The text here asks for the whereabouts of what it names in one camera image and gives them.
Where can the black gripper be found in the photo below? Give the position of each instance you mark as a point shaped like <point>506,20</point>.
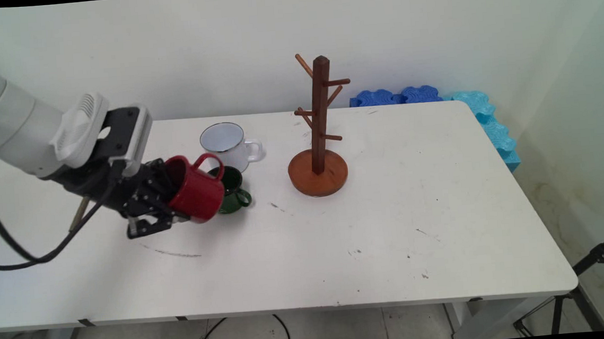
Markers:
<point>106,188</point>

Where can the light blue foam mat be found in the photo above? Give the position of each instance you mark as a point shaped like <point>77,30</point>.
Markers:
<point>490,119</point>

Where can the black tripod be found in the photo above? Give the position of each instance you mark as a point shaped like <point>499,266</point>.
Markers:
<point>600,253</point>

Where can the white enamel mug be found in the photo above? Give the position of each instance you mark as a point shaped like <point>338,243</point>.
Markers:
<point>226,143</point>

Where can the red speckled enamel mug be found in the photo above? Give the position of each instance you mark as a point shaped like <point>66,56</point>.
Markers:
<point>197,195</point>

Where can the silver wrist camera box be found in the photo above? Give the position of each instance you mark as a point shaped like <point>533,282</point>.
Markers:
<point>125,130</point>

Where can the brown wooden mug tree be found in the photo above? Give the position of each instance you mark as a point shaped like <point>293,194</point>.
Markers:
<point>319,181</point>

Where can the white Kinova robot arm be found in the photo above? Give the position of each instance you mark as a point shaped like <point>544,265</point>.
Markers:
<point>12,126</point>

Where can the dark green enamel mug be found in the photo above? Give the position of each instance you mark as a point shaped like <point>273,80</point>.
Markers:
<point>233,202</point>

